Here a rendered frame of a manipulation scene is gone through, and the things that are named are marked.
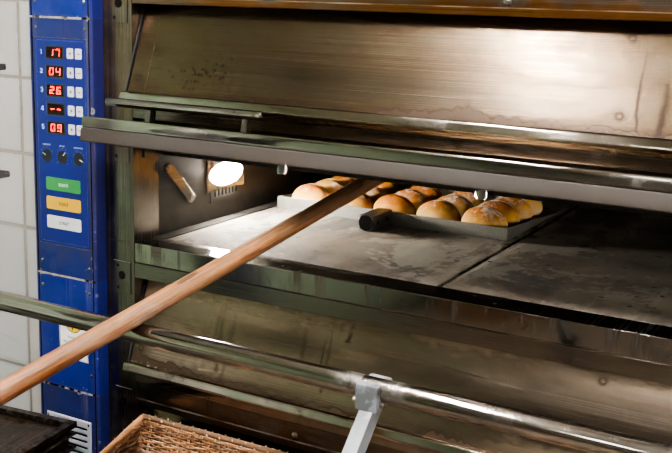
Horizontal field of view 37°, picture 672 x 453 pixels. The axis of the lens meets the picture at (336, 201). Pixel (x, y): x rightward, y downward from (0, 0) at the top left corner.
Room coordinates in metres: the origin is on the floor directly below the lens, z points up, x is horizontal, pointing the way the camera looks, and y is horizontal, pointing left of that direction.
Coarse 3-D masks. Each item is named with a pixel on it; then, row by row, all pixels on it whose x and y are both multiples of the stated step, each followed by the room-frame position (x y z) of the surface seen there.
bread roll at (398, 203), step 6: (384, 198) 2.12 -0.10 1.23; (390, 198) 2.11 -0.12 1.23; (396, 198) 2.11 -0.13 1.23; (402, 198) 2.11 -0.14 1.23; (378, 204) 2.12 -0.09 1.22; (384, 204) 2.11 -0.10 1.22; (390, 204) 2.10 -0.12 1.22; (396, 204) 2.10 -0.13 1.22; (402, 204) 2.10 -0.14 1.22; (408, 204) 2.10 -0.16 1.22; (396, 210) 2.09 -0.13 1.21; (402, 210) 2.09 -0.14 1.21; (408, 210) 2.09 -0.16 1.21; (414, 210) 2.10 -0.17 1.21
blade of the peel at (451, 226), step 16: (288, 208) 2.21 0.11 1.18; (304, 208) 2.19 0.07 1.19; (352, 208) 2.13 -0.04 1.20; (368, 208) 2.11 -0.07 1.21; (400, 224) 2.07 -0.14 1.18; (416, 224) 2.06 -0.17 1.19; (432, 224) 2.04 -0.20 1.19; (448, 224) 2.02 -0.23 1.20; (464, 224) 2.00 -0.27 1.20; (480, 224) 1.99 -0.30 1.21; (528, 224) 2.07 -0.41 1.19
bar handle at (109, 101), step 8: (112, 104) 1.75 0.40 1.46; (120, 104) 1.75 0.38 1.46; (128, 104) 1.74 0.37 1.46; (136, 104) 1.73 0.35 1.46; (144, 104) 1.72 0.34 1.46; (152, 104) 1.71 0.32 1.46; (160, 104) 1.70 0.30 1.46; (168, 104) 1.70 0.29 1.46; (176, 104) 1.69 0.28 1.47; (184, 104) 1.68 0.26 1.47; (152, 112) 1.71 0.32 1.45; (176, 112) 1.69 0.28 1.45; (184, 112) 1.68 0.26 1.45; (192, 112) 1.67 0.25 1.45; (200, 112) 1.66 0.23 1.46; (208, 112) 1.65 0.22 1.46; (216, 112) 1.65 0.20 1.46; (224, 112) 1.64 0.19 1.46; (232, 112) 1.63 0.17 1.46; (240, 112) 1.62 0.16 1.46; (248, 112) 1.62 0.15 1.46; (256, 112) 1.61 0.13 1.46; (152, 120) 1.71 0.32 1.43; (248, 120) 1.62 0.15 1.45; (256, 120) 1.61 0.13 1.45; (248, 128) 1.62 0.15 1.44
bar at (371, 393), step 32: (64, 320) 1.44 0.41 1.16; (96, 320) 1.42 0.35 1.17; (192, 352) 1.33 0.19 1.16; (224, 352) 1.30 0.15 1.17; (256, 352) 1.29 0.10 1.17; (320, 384) 1.23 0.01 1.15; (352, 384) 1.21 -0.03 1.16; (384, 384) 1.19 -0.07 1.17; (448, 416) 1.14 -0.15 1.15; (480, 416) 1.12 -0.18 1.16; (512, 416) 1.11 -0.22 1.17; (544, 416) 1.10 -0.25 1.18; (352, 448) 1.15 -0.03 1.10; (576, 448) 1.07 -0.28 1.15; (608, 448) 1.05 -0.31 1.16; (640, 448) 1.03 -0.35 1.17
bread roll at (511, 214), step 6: (480, 204) 2.11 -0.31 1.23; (486, 204) 2.09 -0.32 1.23; (492, 204) 2.08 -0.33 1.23; (498, 204) 2.08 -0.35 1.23; (504, 204) 2.08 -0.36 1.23; (510, 204) 2.09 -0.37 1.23; (498, 210) 2.07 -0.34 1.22; (504, 210) 2.07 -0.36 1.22; (510, 210) 2.07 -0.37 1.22; (516, 210) 2.08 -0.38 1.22; (510, 216) 2.06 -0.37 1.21; (516, 216) 2.07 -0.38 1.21; (510, 222) 2.06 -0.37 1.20; (516, 222) 2.06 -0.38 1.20
